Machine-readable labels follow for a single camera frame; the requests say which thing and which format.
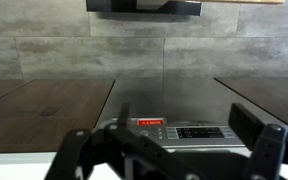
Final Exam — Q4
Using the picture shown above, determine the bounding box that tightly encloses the stainless steel dishwasher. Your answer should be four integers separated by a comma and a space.
94, 77, 288, 157

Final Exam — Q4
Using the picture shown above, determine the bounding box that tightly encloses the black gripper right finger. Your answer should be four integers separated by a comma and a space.
228, 102, 288, 180

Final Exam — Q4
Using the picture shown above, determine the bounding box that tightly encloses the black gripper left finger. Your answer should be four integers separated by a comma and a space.
45, 102, 198, 180

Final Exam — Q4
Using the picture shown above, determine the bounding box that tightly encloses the light wood tabletop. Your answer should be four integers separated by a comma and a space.
190, 0, 286, 5

